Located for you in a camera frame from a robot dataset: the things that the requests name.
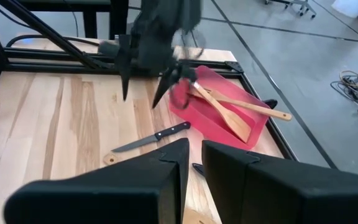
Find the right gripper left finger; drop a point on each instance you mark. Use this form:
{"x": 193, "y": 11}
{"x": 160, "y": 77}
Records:
{"x": 104, "y": 199}

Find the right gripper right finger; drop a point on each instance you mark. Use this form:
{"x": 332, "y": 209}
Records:
{"x": 291, "y": 199}

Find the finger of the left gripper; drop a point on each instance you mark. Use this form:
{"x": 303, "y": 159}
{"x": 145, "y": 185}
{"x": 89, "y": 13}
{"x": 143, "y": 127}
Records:
{"x": 125, "y": 65}
{"x": 168, "y": 87}

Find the plain wooden spatula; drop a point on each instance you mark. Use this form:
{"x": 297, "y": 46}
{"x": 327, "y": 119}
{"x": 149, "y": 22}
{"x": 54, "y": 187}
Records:
{"x": 232, "y": 121}

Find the wooden slotted fork spatula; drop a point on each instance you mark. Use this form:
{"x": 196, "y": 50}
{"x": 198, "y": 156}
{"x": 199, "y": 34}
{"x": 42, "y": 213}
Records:
{"x": 259, "y": 109}

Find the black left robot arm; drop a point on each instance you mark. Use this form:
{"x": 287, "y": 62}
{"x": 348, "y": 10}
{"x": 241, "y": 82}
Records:
{"x": 166, "y": 12}

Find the wooden spatula with burnt logo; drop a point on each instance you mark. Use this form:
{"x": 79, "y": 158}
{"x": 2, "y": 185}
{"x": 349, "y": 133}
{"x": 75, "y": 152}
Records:
{"x": 110, "y": 159}

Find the pink translucent plastic bin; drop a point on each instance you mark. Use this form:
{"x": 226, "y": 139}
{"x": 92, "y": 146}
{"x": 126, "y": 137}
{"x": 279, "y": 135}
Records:
{"x": 216, "y": 124}

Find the black knife with black sheath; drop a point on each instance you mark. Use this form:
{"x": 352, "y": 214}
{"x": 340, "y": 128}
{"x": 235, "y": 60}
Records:
{"x": 198, "y": 169}

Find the grey wheeled chair base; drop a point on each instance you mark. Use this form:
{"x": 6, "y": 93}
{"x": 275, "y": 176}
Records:
{"x": 303, "y": 6}

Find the black aluminium table frame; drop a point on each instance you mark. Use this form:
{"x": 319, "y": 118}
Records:
{"x": 57, "y": 55}

